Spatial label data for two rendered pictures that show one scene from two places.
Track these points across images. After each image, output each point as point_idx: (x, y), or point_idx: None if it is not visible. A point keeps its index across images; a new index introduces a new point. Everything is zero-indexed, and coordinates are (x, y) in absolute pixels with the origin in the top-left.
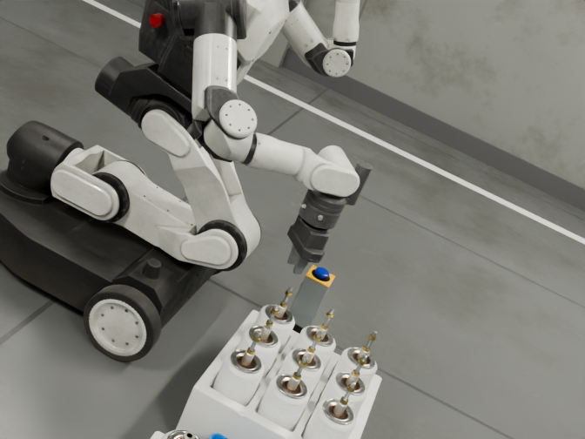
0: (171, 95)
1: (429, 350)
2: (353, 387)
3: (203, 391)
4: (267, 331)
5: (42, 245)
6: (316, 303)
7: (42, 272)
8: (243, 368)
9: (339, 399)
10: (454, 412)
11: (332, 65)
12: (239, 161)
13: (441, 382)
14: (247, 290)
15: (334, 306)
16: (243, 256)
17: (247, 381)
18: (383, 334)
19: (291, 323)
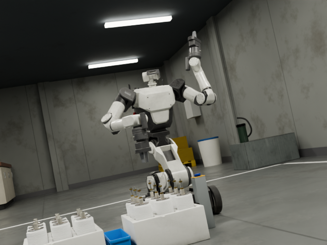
0: (149, 135)
1: (313, 217)
2: (138, 189)
3: (121, 215)
4: (150, 192)
5: None
6: (195, 188)
7: None
8: (128, 201)
9: (154, 204)
10: (284, 232)
11: (199, 99)
12: (111, 130)
13: (297, 225)
14: (231, 214)
15: (274, 212)
16: (170, 178)
17: (128, 205)
18: (289, 216)
19: (171, 193)
